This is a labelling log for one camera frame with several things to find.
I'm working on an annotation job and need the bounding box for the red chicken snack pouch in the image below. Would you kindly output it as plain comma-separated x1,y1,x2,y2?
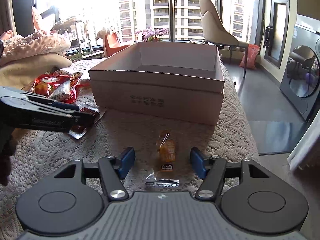
30,72,80,104

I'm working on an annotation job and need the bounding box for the small orange snack packet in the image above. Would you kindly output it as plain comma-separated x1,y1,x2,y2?
156,130,176,172

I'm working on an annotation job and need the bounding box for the clear wafer snack packet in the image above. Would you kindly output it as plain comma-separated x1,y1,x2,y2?
144,169,180,187

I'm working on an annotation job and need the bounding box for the red spicy snack packet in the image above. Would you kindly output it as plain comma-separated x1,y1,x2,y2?
68,106,100,140

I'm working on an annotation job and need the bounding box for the clear cracker packet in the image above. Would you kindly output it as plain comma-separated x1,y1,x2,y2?
75,70,90,88

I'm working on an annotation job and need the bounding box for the white lace tablecloth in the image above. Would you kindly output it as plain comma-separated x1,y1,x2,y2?
1,69,259,239

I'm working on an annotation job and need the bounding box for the beige folded blanket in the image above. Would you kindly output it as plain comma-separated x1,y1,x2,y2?
1,53,72,89

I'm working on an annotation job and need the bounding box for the pink bumpy blanket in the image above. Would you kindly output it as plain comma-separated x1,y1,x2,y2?
1,30,71,66

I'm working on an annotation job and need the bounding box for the pink cardboard box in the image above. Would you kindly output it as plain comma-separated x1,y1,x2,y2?
88,42,225,126

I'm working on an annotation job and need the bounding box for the orange kids chair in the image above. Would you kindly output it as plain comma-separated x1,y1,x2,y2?
95,30,132,58

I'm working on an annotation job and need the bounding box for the purple orchid flower pot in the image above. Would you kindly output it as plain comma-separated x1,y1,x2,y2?
135,27,169,41

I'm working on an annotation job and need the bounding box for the red bag on floor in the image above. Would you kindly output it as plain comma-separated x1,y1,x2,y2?
246,44,260,69

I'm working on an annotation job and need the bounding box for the cream upholstered chair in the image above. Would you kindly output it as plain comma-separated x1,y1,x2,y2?
200,0,249,78

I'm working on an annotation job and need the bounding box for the grey washing machine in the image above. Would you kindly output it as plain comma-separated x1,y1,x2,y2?
280,14,319,121

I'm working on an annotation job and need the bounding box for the black framed door panel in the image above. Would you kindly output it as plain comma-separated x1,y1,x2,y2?
263,0,290,68

